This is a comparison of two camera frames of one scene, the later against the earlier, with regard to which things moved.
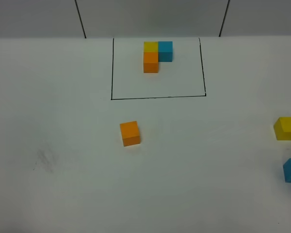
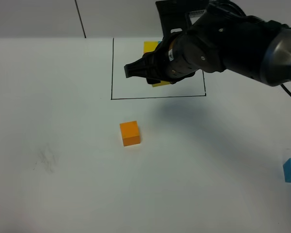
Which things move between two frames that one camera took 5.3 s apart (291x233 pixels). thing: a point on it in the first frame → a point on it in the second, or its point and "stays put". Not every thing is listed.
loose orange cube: [130, 133] stays put
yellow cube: [286, 128] → [162, 82]
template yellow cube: [152, 46] stays put
